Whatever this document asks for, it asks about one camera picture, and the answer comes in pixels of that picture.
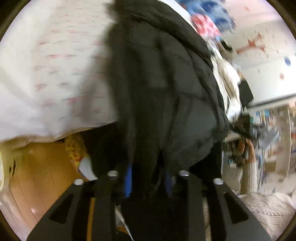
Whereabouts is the cream knit sleeve forearm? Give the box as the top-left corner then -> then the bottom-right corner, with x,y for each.
239,161 -> 295,240

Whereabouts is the yellow patterned slipper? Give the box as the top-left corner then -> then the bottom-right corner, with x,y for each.
65,133 -> 98,181

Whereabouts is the cherry print bed sheet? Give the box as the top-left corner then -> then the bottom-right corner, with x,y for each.
1,1 -> 117,142

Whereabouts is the pink patterned cloth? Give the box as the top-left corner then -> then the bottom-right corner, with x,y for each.
191,14 -> 221,40

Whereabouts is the whale print curtain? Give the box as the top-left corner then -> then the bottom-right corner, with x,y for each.
177,0 -> 236,33

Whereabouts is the right hand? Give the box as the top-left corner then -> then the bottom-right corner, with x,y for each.
237,138 -> 256,164

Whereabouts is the black puffer jacket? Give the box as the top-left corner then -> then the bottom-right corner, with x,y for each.
107,1 -> 229,198

